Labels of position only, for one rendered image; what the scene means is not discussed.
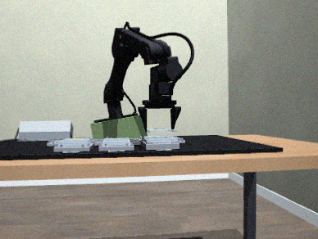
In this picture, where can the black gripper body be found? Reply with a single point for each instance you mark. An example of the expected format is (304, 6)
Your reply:
(155, 104)

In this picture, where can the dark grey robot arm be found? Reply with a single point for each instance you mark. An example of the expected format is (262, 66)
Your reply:
(150, 50)

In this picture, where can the white control panel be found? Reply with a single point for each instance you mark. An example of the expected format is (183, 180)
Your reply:
(43, 131)

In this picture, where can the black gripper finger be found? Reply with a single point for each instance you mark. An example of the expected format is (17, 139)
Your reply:
(174, 114)
(143, 114)

